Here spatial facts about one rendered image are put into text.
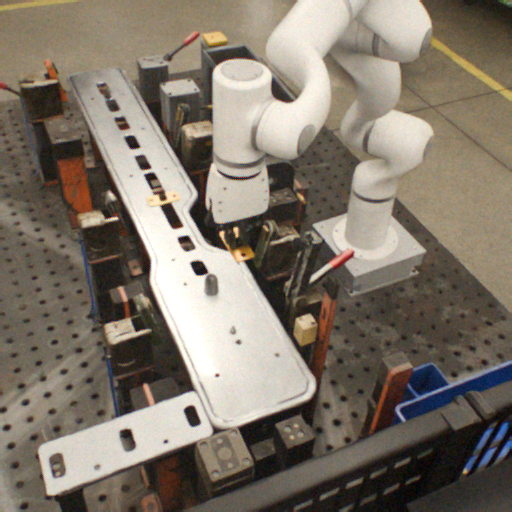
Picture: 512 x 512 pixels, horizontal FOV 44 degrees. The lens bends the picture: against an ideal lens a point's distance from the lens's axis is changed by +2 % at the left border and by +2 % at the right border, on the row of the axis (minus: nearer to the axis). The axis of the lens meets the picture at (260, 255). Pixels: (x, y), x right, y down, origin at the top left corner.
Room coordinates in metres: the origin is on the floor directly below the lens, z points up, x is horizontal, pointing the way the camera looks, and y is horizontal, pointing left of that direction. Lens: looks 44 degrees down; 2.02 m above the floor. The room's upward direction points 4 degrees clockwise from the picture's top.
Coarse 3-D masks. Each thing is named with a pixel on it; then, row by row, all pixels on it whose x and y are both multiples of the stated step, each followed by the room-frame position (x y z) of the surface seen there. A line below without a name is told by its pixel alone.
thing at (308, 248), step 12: (300, 240) 0.88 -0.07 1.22; (312, 240) 0.90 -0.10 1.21; (324, 240) 0.91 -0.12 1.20; (300, 252) 0.90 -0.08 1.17; (312, 252) 0.88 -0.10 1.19; (300, 264) 0.90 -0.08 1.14; (312, 264) 0.88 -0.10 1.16; (300, 276) 0.89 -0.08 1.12; (288, 288) 0.90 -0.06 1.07; (300, 288) 0.88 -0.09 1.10
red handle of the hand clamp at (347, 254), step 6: (342, 252) 0.94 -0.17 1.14; (348, 252) 0.94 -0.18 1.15; (354, 252) 0.94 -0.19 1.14; (336, 258) 0.93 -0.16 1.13; (342, 258) 0.93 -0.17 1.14; (348, 258) 0.93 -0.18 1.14; (330, 264) 0.93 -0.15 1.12; (336, 264) 0.92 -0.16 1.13; (342, 264) 0.93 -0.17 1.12; (318, 270) 0.92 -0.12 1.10; (324, 270) 0.92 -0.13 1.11; (330, 270) 0.92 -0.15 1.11; (312, 276) 0.91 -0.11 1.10; (318, 276) 0.91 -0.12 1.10; (324, 276) 0.91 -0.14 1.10; (312, 282) 0.90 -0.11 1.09; (294, 288) 0.90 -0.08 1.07
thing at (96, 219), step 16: (80, 224) 1.08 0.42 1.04; (96, 224) 1.08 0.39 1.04; (112, 224) 1.10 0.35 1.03; (80, 240) 1.07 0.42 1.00; (96, 240) 1.08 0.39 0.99; (112, 240) 1.09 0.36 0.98; (96, 256) 1.07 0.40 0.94; (112, 256) 1.09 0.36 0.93; (96, 272) 1.07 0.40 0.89; (112, 272) 1.09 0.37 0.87; (96, 288) 1.08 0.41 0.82; (112, 288) 1.09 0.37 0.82; (96, 304) 1.11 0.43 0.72; (96, 320) 1.07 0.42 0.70; (112, 320) 1.07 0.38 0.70
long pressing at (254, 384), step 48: (96, 96) 1.70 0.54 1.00; (96, 144) 1.46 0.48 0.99; (144, 144) 1.47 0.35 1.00; (144, 192) 1.26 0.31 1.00; (192, 192) 1.27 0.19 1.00; (144, 240) 1.09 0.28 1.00; (192, 240) 1.10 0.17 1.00; (192, 288) 0.94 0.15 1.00; (240, 288) 0.95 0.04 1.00; (192, 336) 0.81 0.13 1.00; (240, 336) 0.82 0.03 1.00; (288, 336) 0.82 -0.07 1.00; (192, 384) 0.70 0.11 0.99; (240, 384) 0.70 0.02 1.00; (288, 384) 0.71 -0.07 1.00
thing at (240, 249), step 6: (234, 228) 0.87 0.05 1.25; (222, 234) 0.85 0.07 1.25; (240, 240) 0.83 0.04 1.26; (228, 246) 0.82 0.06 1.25; (240, 246) 0.82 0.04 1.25; (246, 246) 0.82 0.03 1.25; (234, 252) 0.80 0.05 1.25; (240, 252) 0.81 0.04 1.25; (246, 252) 0.81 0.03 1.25; (252, 252) 0.81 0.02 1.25; (234, 258) 0.79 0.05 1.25; (240, 258) 0.79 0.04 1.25; (246, 258) 0.79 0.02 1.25
